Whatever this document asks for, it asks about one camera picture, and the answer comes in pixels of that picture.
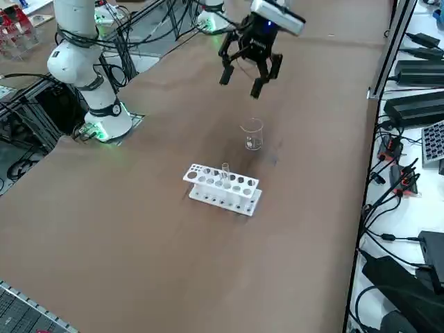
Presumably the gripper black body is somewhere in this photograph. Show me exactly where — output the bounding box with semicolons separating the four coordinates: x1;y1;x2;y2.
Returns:
240;13;279;61

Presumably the clear glass test tube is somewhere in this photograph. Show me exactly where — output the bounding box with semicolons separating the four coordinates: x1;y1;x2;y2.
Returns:
221;162;232;190

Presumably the clear glass beaker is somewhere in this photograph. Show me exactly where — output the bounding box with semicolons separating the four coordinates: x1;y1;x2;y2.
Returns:
239;117;264;151

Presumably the white test tube rack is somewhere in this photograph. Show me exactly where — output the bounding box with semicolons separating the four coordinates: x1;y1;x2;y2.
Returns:
182;162;264;216

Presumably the red and black device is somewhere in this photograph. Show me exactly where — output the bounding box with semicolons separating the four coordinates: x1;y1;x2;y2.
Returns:
377;135;404;161
388;163;420;196

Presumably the black power brick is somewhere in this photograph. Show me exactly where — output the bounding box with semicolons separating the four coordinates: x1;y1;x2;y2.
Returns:
394;59;444;88
384;90;444;130

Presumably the black power adapter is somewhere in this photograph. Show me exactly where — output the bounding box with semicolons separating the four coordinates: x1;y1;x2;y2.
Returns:
404;32;444;50

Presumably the grey patterned board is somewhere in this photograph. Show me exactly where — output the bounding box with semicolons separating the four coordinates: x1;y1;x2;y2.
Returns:
421;119;444;170

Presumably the clear acrylic box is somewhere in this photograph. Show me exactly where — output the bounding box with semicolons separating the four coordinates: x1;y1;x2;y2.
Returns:
0;6;44;62

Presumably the black box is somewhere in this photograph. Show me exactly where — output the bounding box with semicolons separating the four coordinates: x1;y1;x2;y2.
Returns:
417;230;444;294

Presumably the black bag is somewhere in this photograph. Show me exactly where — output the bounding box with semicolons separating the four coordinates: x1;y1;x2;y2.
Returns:
361;255;444;333

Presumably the black perforated panel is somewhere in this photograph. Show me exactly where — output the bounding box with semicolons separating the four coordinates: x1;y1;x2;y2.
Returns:
0;280;80;333

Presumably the aluminium frame post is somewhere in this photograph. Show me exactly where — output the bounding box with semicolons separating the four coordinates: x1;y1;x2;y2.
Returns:
366;0;418;101

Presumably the black aluminium frame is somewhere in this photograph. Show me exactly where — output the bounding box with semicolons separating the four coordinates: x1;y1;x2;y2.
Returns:
0;74;89;153

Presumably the black cable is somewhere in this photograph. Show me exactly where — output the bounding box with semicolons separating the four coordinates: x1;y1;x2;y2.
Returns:
359;232;420;254

